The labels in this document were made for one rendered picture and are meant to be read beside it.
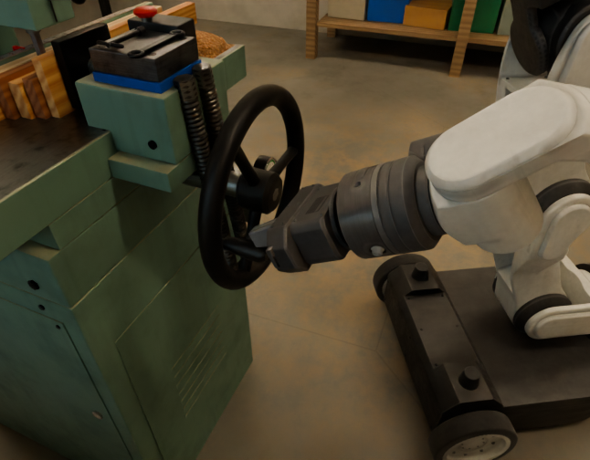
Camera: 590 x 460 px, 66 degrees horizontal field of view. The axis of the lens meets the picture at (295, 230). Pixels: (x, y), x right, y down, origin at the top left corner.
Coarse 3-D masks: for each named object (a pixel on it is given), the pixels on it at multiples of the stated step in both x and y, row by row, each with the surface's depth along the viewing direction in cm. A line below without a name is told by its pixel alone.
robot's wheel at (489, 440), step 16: (464, 416) 103; (480, 416) 103; (496, 416) 103; (432, 432) 107; (448, 432) 103; (464, 432) 101; (480, 432) 101; (496, 432) 101; (512, 432) 103; (432, 448) 107; (448, 448) 104; (464, 448) 109; (480, 448) 110; (496, 448) 110; (512, 448) 108
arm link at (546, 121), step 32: (512, 96) 34; (544, 96) 33; (576, 96) 32; (480, 128) 35; (512, 128) 33; (544, 128) 32; (576, 128) 31; (448, 160) 35; (480, 160) 33; (512, 160) 32; (544, 160) 32; (576, 160) 32; (448, 192) 35; (480, 192) 34
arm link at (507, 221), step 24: (384, 168) 41; (408, 168) 39; (384, 192) 39; (408, 192) 38; (432, 192) 38; (504, 192) 34; (528, 192) 37; (384, 216) 39; (408, 216) 38; (432, 216) 38; (456, 216) 37; (480, 216) 36; (504, 216) 37; (528, 216) 38; (408, 240) 40; (432, 240) 40; (480, 240) 40; (504, 240) 39; (528, 240) 40
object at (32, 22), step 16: (0, 0) 58; (16, 0) 57; (32, 0) 57; (48, 0) 59; (64, 0) 61; (0, 16) 60; (16, 16) 58; (32, 16) 58; (48, 16) 60; (64, 16) 62; (32, 32) 63
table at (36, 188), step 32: (224, 64) 80; (0, 128) 60; (32, 128) 60; (64, 128) 60; (96, 128) 60; (0, 160) 54; (32, 160) 54; (64, 160) 54; (96, 160) 58; (128, 160) 59; (192, 160) 61; (0, 192) 49; (32, 192) 50; (64, 192) 55; (0, 224) 48; (32, 224) 52; (0, 256) 49
